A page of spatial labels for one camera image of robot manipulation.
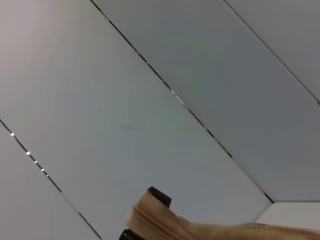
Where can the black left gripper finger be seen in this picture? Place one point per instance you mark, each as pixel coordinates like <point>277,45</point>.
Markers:
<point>161,196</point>
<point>128,235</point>

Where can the khaki canvas food bag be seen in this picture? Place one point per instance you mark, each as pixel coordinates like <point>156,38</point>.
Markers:
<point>225,231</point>

